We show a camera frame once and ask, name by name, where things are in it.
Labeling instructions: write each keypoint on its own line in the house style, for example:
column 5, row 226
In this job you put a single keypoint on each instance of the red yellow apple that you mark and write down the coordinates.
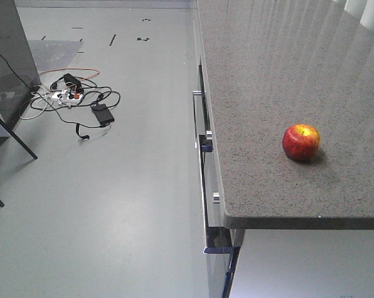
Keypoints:
column 301, row 142

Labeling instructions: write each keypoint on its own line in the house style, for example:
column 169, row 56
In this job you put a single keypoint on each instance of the black power adapter brick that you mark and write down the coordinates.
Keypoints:
column 103, row 114

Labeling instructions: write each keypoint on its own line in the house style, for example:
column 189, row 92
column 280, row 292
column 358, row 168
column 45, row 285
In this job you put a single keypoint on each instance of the black built-in oven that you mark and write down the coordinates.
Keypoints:
column 221, row 254

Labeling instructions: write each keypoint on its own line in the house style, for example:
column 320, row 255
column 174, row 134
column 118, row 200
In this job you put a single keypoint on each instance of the white power strip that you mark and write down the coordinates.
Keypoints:
column 67, row 98

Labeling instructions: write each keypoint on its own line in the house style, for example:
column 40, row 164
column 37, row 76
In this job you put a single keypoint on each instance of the black small adapter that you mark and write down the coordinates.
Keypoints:
column 69, row 80

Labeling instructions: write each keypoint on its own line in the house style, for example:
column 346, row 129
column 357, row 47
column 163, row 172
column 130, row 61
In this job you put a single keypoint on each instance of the dark grey kitchen island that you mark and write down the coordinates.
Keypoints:
column 18, row 73

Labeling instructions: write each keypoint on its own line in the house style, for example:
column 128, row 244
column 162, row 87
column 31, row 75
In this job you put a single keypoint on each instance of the black tripod leg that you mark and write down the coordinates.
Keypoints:
column 21, row 143

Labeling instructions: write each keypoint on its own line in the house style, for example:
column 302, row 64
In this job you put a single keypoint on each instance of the white curtain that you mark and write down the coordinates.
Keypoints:
column 361, row 10

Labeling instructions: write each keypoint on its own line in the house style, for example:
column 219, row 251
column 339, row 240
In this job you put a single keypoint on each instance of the silver oven handle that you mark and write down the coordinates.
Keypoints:
column 195, row 94

